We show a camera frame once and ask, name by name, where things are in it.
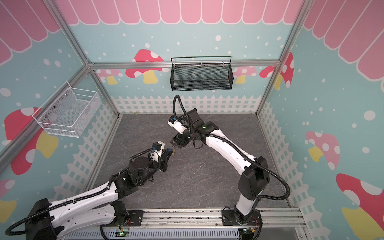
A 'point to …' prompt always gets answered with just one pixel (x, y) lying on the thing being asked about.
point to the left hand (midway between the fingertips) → (169, 153)
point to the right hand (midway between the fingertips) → (176, 137)
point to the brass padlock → (174, 150)
